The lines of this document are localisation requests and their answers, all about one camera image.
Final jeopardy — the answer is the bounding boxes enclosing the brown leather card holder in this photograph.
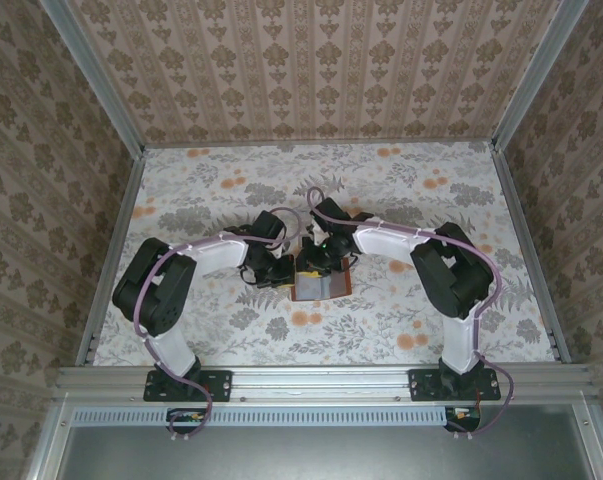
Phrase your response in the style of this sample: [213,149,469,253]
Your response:
[291,257,354,303]

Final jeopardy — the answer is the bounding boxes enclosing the floral patterned table cover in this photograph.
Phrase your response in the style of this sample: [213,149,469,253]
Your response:
[88,141,557,366]

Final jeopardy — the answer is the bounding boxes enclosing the black connector module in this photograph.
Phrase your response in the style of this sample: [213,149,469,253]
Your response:
[444,405,482,434]
[166,407,208,435]

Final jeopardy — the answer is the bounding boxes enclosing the grey metal sheet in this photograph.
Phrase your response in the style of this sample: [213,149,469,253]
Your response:
[55,424,600,480]

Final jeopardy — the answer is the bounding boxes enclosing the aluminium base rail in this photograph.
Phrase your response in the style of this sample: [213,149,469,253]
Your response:
[55,363,596,401]

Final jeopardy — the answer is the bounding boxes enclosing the grey slotted cable duct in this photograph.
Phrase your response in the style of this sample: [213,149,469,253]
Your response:
[73,405,450,428]

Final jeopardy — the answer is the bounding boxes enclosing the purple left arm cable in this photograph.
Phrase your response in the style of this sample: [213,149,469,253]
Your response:
[133,206,302,441]

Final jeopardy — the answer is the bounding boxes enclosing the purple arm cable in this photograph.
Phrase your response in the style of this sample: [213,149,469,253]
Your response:
[133,206,302,441]
[305,187,516,441]

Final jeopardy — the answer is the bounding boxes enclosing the aluminium side rail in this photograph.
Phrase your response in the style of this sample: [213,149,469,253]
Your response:
[490,144,572,364]
[75,149,148,366]

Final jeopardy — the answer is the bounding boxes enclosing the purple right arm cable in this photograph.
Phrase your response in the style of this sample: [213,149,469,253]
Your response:
[305,187,516,441]

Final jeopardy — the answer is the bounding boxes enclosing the aluminium frame post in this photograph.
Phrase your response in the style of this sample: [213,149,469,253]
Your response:
[490,0,593,151]
[39,0,147,155]

